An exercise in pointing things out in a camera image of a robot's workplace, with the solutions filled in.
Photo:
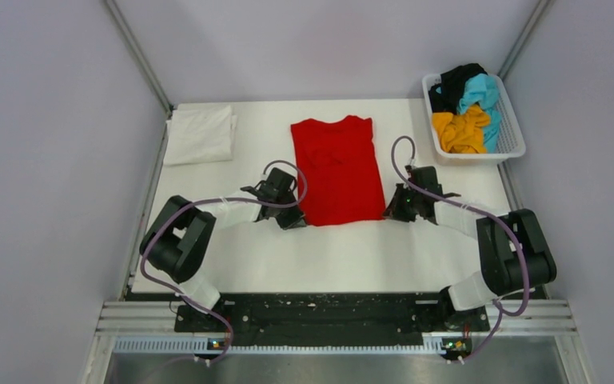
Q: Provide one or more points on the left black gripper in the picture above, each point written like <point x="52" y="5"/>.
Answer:
<point x="295" y="219"/>

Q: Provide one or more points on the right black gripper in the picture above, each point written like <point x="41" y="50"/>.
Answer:
<point x="394" y="210"/>

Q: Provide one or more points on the red t shirt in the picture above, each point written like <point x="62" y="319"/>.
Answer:
<point x="338" y="160"/>

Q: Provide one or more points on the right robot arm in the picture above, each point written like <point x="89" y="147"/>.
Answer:
<point x="514" y="255"/>

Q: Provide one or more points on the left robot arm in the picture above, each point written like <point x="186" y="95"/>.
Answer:
<point x="173" y="249"/>

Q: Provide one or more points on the yellow t shirt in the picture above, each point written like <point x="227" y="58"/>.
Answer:
<point x="461" y="133"/>

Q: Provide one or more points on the folded white t shirt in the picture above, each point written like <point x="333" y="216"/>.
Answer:
<point x="200" y="134"/>

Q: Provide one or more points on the black t shirt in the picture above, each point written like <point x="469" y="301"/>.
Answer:
<point x="445" y="96"/>

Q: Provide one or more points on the white plastic laundry basket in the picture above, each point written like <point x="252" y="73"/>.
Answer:
<point x="510" y="142"/>

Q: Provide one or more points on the light blue t shirt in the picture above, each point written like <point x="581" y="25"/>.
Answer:
<point x="482" y="90"/>

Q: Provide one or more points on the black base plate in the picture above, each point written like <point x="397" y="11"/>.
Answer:
<point x="333" y="319"/>

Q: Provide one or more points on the white cable duct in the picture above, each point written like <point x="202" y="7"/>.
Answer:
<point x="213" y="346"/>

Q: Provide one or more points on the left aluminium frame post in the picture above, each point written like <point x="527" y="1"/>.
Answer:
<point x="137" y="54"/>

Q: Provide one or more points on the aluminium frame post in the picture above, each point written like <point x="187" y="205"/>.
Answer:
<point x="538" y="13"/>
<point x="137" y="54"/>

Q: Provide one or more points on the right aluminium frame post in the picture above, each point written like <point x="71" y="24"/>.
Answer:
<point x="538" y="13"/>

